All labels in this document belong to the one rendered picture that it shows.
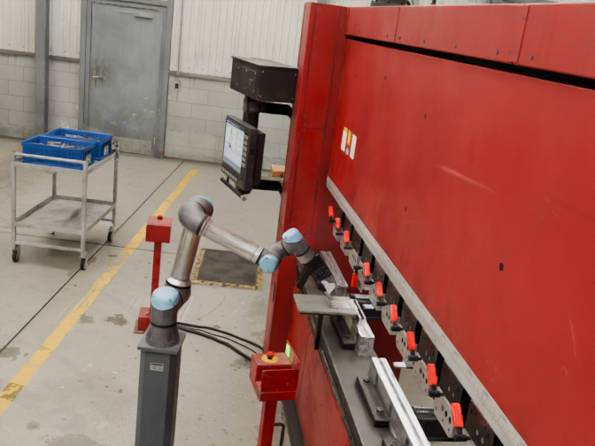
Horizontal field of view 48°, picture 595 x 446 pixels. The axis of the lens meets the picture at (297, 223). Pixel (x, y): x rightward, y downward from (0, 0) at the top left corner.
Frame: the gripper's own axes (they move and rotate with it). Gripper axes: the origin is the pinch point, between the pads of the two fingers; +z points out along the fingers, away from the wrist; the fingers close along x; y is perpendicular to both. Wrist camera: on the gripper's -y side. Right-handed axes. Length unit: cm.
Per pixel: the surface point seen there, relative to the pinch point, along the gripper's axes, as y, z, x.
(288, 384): -34.4, 11.1, -25.1
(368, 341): 3.8, 15.4, -26.0
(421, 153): 55, -57, -60
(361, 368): -4.8, 17.9, -35.5
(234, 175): -8, -36, 117
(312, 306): -8.2, -0.7, -3.3
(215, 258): -76, 76, 309
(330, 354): -12.6, 11.5, -23.8
